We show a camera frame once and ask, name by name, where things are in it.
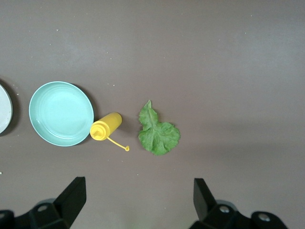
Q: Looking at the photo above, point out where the mint green round plate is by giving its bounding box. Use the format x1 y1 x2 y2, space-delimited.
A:
29 81 95 147

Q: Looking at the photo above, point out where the beige round plate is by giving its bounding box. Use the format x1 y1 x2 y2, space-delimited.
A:
0 83 13 135

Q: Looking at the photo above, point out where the yellow squeeze mustard bottle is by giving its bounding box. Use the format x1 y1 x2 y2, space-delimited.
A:
90 112 131 153

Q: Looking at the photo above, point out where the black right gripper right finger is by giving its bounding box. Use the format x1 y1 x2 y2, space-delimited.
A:
189 178 289 229

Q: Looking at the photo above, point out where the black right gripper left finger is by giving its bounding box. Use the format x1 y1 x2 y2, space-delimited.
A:
0 177 86 229

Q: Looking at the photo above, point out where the green lettuce leaf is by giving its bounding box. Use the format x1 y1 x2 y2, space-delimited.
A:
138 100 181 157

